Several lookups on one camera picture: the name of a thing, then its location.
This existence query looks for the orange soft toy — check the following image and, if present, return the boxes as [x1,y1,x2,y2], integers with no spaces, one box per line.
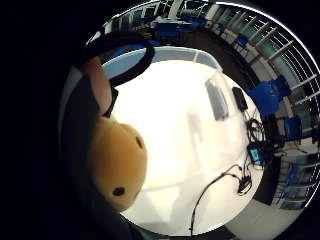
[87,115,149,213]

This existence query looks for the blue table with chairs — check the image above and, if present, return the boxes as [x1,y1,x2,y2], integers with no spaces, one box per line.
[146,14,209,39]

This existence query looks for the white window frame row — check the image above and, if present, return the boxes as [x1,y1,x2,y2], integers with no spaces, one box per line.
[206,1,320,111]

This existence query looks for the phone with blue screen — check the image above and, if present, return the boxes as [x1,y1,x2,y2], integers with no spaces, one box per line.
[247,145,267,167]

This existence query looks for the black power adapter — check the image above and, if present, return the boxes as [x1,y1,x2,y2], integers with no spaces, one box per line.
[231,86,250,113]

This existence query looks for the blue chair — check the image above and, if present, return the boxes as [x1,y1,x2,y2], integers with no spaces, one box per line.
[283,115,304,142]
[247,75,292,117]
[232,33,250,50]

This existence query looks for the long black cable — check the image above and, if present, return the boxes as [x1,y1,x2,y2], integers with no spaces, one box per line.
[188,162,254,236]

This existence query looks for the black cable bundle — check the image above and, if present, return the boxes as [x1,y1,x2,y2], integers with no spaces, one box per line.
[245,117,268,145]

